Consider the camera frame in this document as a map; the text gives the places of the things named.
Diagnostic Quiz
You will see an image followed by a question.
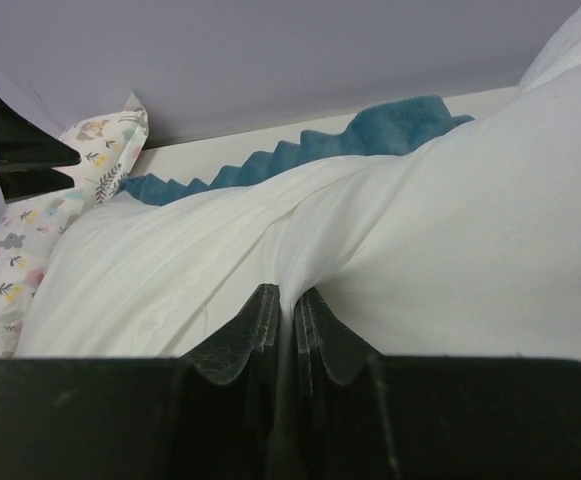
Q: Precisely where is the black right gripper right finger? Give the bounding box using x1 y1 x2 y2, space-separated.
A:
294 290 581 479

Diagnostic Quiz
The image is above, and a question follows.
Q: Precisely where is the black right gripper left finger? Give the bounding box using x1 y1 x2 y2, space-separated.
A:
0 285 280 479

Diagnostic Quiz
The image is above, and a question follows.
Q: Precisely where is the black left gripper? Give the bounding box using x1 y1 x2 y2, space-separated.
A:
0 98 80 203

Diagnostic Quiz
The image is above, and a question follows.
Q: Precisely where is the white pillow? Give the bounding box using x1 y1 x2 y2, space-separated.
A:
15 7 581 360

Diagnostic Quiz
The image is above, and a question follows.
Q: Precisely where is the blue white plush pillowcase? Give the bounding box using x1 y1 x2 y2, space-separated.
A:
118 96 474 206

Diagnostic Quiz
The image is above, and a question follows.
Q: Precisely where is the animal print small pillow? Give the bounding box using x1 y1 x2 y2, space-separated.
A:
0 96 149 357

